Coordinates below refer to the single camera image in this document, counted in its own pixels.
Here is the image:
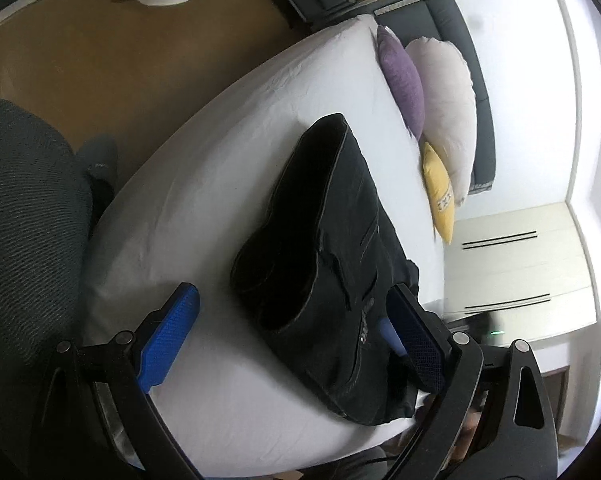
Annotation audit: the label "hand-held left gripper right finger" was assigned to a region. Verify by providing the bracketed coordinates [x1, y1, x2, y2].
[385, 284, 559, 480]

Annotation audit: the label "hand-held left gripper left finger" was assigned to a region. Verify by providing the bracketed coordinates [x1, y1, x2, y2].
[30, 282, 204, 480]

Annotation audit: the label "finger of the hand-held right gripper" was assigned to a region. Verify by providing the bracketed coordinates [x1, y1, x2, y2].
[378, 316, 409, 361]

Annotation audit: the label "black pants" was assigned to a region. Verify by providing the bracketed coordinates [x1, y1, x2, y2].
[229, 112, 421, 426]

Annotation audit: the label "white wardrobe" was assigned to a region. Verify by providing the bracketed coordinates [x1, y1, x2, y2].
[443, 200, 601, 361]

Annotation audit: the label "yellow cushion with patterned band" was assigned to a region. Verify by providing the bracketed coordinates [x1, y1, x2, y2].
[421, 141, 455, 246]

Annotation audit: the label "bed with white sheet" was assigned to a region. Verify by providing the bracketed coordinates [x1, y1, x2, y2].
[83, 12, 446, 476]

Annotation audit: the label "person's foot in grey sock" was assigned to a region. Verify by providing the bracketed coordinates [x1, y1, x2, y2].
[75, 134, 118, 196]

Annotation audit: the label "person's leg in grey trousers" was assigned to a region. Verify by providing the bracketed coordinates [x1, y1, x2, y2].
[0, 99, 94, 366]

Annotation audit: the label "large white pillow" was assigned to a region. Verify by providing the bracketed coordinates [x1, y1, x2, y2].
[405, 37, 477, 206]

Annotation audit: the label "purple cushion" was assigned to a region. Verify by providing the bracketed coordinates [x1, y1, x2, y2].
[377, 24, 426, 141]

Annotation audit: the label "grey padded headboard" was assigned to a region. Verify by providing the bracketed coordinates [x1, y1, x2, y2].
[373, 0, 497, 196]

